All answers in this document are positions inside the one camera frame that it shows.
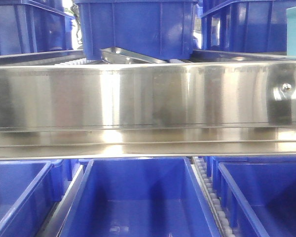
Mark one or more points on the rail screw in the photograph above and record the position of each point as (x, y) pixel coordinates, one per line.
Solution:
(286, 87)

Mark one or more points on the blue bin upper left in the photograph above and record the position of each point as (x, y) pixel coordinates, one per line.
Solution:
(30, 26)

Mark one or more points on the blue bin upper right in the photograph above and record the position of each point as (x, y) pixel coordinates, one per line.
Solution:
(250, 26)

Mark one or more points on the white roller track right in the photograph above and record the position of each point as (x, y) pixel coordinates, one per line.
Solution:
(212, 198)

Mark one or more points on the blue bin upper center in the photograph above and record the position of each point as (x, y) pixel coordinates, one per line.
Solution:
(161, 29)

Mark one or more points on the blue bin lower center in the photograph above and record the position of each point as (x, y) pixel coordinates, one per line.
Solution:
(139, 197)

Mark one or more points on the blue bin lower left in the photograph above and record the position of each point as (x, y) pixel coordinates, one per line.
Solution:
(28, 191)

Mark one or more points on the blue bin lower right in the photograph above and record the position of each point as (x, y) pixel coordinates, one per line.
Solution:
(257, 194)

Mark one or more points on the stainless steel shelf front rail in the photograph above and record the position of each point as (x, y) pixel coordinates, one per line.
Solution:
(89, 111)

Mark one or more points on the blue bin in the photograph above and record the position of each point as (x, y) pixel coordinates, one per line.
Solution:
(257, 194)
(250, 26)
(28, 191)
(161, 29)
(30, 26)
(139, 197)

